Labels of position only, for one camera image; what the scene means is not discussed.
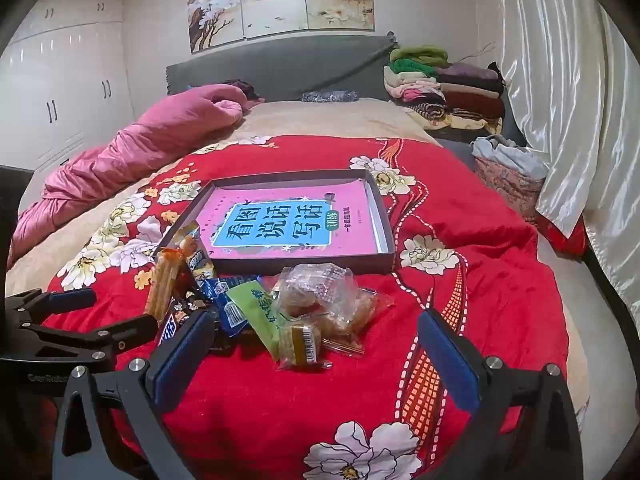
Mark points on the red floral blanket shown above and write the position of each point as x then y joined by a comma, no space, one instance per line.
450,210

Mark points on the white wardrobe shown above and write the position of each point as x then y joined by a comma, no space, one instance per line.
65,85

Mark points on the clear pastry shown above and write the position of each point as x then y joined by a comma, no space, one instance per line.
315,287
360,310

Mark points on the yellow and blue snack packet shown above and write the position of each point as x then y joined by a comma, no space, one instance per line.
197,260

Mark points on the floral fabric bag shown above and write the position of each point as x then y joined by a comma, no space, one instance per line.
505,187

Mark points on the floral wall painting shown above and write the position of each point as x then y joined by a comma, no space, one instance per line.
280,0

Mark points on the green snack packet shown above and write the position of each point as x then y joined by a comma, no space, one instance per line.
255,315

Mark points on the brown chocolate bar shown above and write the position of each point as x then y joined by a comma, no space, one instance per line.
172,322

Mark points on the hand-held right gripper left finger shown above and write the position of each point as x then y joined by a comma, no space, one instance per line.
180,355

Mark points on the grey headboard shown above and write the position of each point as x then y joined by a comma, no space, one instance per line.
280,65

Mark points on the pink quilt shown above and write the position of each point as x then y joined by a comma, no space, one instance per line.
125,160

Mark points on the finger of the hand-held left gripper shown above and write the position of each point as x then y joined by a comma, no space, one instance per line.
130,327
75,300

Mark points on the shallow grey cardboard box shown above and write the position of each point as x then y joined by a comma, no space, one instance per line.
380,264

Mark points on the white satin curtain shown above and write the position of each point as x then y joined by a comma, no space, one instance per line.
565,110

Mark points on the orange cracker packet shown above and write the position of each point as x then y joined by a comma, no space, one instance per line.
162,285

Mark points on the pile of folded clothes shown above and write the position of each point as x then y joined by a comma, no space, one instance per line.
465,95

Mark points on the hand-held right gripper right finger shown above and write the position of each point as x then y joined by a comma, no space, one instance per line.
447,360

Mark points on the dark purple cloth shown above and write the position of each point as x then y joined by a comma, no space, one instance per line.
245,89

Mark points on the red cloth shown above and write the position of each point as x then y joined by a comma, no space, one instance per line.
570,235

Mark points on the yellow cake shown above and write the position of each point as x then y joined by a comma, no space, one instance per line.
300,342

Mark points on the pink book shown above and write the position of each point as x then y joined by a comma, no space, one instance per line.
350,230

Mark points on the beige bed sheet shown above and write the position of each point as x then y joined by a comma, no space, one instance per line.
325,115

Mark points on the dark patterned cloth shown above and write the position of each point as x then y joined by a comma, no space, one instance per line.
327,96

